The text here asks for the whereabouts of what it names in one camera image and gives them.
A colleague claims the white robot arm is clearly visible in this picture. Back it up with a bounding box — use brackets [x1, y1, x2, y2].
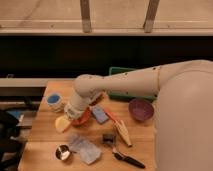
[65, 60, 213, 171]

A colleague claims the green plastic tray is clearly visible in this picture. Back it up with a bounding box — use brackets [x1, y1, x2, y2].
[107, 67, 157, 102]

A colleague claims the small metal cup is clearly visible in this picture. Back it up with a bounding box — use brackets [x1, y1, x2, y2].
[55, 145, 71, 161]

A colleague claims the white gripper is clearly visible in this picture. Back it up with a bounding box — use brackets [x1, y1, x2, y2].
[61, 93, 89, 132]

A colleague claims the white cup blue inside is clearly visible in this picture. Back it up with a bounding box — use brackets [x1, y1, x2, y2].
[46, 93, 63, 112]

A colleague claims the orange bowl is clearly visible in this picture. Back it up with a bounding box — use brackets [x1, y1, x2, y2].
[71, 107, 91, 126]

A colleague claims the purple bowl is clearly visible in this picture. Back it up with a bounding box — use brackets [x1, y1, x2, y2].
[128, 98, 154, 122]

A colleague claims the blue sponge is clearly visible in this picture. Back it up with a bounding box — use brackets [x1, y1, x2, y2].
[92, 106, 109, 124]

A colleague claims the grey blue cloth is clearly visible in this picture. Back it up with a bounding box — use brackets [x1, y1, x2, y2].
[69, 134, 102, 165]

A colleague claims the yellow red apple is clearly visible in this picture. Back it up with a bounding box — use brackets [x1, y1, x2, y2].
[55, 116, 67, 133]

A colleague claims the brown pine cone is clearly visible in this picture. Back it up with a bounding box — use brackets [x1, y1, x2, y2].
[90, 94, 103, 106]

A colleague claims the black handled brush tool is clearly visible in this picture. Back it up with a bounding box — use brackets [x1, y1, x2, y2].
[102, 133, 147, 170]

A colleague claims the wooden table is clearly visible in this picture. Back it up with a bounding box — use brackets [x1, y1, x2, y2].
[18, 81, 155, 171]

